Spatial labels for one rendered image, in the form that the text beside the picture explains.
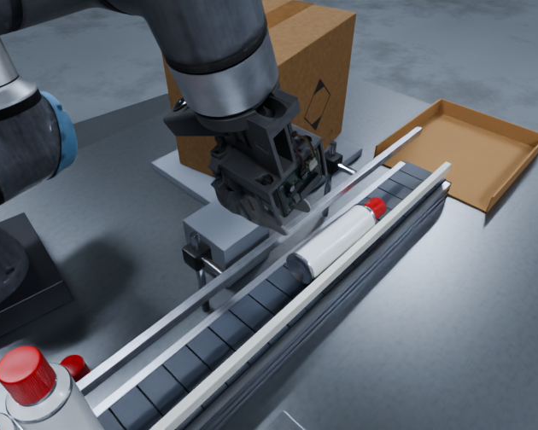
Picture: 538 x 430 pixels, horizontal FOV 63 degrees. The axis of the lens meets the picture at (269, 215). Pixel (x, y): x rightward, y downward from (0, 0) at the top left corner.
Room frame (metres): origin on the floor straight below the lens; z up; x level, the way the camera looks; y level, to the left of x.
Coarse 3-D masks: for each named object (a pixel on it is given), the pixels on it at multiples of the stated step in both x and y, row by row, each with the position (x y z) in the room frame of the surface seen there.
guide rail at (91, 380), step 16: (416, 128) 0.72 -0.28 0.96; (400, 144) 0.67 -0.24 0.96; (384, 160) 0.63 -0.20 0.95; (352, 176) 0.57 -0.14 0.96; (336, 192) 0.53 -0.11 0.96; (320, 208) 0.50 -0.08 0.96; (288, 224) 0.46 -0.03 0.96; (304, 224) 0.47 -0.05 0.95; (272, 240) 0.43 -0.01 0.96; (256, 256) 0.40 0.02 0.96; (224, 272) 0.37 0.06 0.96; (240, 272) 0.37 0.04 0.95; (208, 288) 0.34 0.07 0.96; (192, 304) 0.32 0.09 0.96; (160, 320) 0.29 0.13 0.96; (176, 320) 0.30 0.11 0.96; (144, 336) 0.27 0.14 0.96; (160, 336) 0.28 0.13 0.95; (128, 352) 0.25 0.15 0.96; (96, 368) 0.23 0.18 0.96; (112, 368) 0.24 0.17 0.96; (80, 384) 0.22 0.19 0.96; (96, 384) 0.22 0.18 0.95
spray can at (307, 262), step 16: (352, 208) 0.53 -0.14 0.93; (368, 208) 0.53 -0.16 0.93; (384, 208) 0.55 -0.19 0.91; (336, 224) 0.49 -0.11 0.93; (352, 224) 0.49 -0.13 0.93; (368, 224) 0.50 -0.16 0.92; (320, 240) 0.46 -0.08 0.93; (336, 240) 0.46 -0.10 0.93; (352, 240) 0.47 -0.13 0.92; (288, 256) 0.44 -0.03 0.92; (304, 256) 0.42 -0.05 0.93; (320, 256) 0.43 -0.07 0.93; (336, 256) 0.44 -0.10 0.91; (304, 272) 0.42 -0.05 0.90; (320, 272) 0.42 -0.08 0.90
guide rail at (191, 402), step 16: (432, 176) 0.64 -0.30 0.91; (416, 192) 0.59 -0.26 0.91; (400, 208) 0.55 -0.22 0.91; (384, 224) 0.51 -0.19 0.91; (368, 240) 0.47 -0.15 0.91; (352, 256) 0.44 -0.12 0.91; (336, 272) 0.41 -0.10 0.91; (320, 288) 0.39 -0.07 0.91; (304, 304) 0.36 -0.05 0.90; (272, 320) 0.33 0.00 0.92; (288, 320) 0.34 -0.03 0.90; (256, 336) 0.30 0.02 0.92; (272, 336) 0.31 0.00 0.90; (240, 352) 0.28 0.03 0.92; (224, 368) 0.26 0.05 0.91; (208, 384) 0.24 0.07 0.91; (192, 400) 0.22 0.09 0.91; (176, 416) 0.20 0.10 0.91
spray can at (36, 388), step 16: (16, 352) 0.18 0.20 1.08; (32, 352) 0.18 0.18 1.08; (0, 368) 0.17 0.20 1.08; (16, 368) 0.17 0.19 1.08; (32, 368) 0.17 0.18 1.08; (48, 368) 0.18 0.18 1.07; (64, 368) 0.19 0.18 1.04; (16, 384) 0.16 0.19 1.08; (32, 384) 0.16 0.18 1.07; (48, 384) 0.17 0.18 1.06; (64, 384) 0.18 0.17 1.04; (16, 400) 0.16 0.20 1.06; (32, 400) 0.16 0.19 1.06; (48, 400) 0.16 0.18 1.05; (64, 400) 0.16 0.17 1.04; (80, 400) 0.18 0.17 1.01; (16, 416) 0.15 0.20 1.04; (32, 416) 0.15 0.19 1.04; (48, 416) 0.15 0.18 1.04; (64, 416) 0.16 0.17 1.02; (80, 416) 0.17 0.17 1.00
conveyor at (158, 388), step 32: (384, 192) 0.63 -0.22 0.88; (256, 288) 0.41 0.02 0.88; (288, 288) 0.41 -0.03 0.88; (224, 320) 0.35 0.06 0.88; (256, 320) 0.35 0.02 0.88; (192, 352) 0.30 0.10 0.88; (224, 352) 0.30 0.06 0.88; (256, 352) 0.30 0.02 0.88; (160, 384) 0.26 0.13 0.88; (192, 384) 0.26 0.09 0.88; (224, 384) 0.26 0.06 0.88; (128, 416) 0.22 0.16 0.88; (160, 416) 0.22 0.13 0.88; (192, 416) 0.22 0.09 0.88
